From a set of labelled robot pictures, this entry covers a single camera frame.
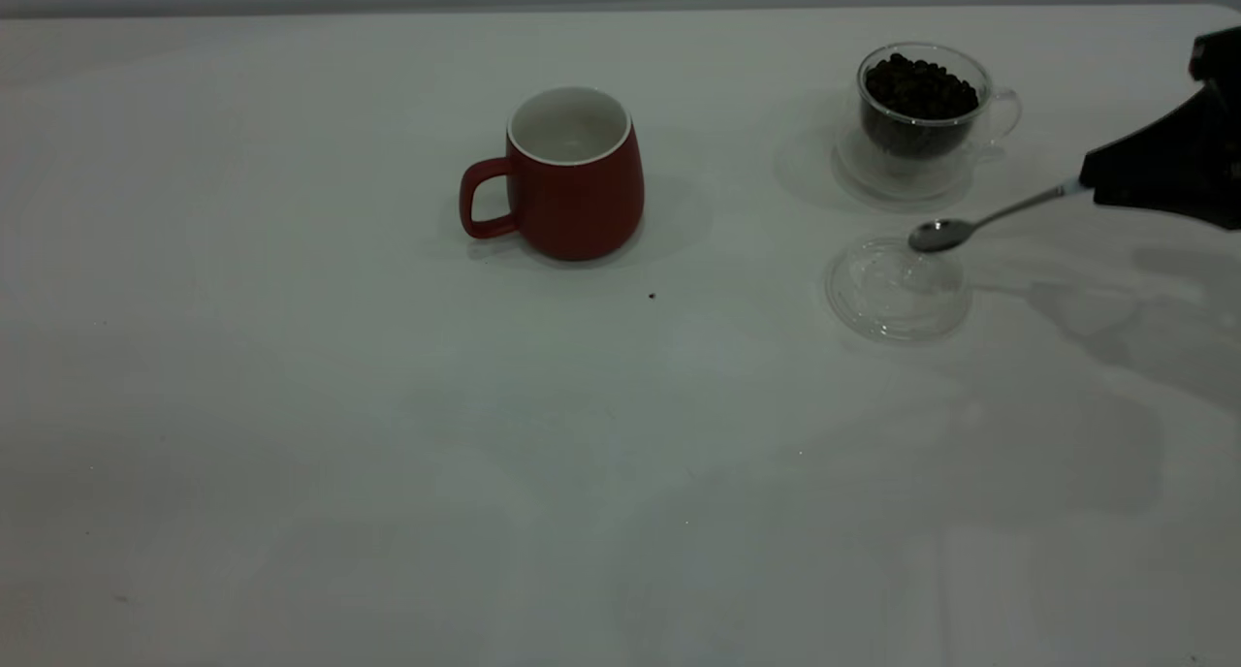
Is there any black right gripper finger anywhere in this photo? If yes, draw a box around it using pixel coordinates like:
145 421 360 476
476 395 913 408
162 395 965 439
1096 190 1241 230
1079 83 1241 203

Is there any metal spoon light blue handle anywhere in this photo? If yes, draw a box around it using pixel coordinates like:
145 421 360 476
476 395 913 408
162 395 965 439
907 177 1097 254

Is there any red ceramic mug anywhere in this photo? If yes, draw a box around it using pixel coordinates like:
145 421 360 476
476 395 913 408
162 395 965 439
459 86 646 263

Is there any coffee beans pile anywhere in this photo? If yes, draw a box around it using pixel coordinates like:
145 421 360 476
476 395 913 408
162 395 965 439
863 54 981 159

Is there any clear glass cup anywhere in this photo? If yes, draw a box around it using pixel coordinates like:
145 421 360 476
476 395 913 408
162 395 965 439
832 44 1022 203

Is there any clear glass saucer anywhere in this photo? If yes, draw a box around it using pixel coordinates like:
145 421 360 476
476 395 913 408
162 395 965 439
825 236 972 345

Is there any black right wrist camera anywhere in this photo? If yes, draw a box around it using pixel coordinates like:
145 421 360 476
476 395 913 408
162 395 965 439
1190 27 1241 84

